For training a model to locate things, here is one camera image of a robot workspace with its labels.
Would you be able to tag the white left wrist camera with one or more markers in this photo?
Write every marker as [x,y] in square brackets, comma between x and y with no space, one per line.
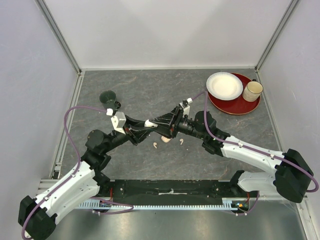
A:
[118,118]

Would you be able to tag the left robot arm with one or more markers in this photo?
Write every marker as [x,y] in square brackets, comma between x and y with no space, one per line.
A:
[40,215]

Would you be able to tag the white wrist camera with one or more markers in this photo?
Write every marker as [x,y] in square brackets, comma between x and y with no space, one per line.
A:
[185,104]
[118,118]

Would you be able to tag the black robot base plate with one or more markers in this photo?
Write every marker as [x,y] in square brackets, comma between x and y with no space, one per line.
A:
[171,192]

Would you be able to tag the red round tray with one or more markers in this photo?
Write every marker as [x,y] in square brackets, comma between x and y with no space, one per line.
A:
[238,106]

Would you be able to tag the light blue cable duct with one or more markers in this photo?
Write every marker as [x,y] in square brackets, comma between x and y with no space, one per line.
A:
[94,204]

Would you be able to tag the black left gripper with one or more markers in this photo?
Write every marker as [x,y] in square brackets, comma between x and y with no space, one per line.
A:
[138,135]

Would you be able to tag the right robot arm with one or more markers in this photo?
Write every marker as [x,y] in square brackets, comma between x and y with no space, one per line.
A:
[285,173]

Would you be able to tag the beige patterned cup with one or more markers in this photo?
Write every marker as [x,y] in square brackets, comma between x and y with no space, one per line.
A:
[252,91]

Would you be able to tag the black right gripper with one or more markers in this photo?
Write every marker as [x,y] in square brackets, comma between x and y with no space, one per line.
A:
[175,115]

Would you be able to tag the white plate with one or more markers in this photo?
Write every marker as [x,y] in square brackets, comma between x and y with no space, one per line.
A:
[224,86]

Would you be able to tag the beige earbud charging case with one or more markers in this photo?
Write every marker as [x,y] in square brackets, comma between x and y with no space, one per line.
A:
[165,139]

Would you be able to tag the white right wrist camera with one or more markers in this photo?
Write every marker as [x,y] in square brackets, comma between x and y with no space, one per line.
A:
[185,104]

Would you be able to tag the white earbud charging case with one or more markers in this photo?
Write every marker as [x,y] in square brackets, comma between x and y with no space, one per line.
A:
[150,124]

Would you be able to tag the dark green mug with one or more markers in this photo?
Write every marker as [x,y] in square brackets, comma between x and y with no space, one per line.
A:
[108,99]

